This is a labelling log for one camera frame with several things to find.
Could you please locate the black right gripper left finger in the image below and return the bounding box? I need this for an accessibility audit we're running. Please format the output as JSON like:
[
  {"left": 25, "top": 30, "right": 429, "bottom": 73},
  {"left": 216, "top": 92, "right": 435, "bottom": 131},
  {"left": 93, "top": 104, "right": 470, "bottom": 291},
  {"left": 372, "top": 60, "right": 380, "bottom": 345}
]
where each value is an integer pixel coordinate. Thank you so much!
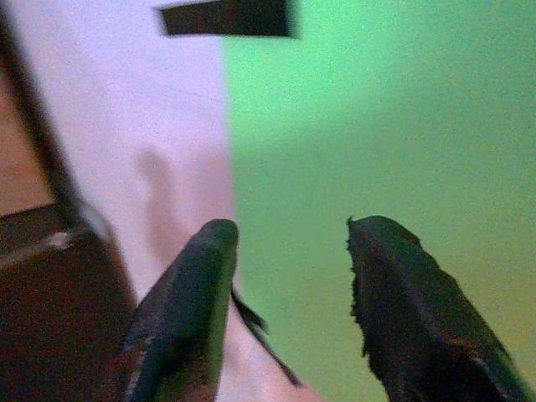
[{"left": 120, "top": 218, "right": 240, "bottom": 402}]

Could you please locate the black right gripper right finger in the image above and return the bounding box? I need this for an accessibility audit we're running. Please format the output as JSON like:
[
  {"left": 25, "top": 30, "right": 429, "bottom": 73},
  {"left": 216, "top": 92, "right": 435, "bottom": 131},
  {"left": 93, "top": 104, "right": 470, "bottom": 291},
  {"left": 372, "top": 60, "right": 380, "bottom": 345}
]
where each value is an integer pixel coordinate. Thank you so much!
[{"left": 346, "top": 214, "right": 529, "bottom": 402}]

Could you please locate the black rectangular wall plate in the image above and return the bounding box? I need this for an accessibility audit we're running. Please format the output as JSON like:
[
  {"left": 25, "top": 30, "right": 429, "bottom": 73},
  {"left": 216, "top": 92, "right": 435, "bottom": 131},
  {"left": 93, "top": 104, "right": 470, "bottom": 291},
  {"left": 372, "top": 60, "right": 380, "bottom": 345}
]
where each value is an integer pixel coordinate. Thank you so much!
[{"left": 157, "top": 0, "right": 302, "bottom": 41}]

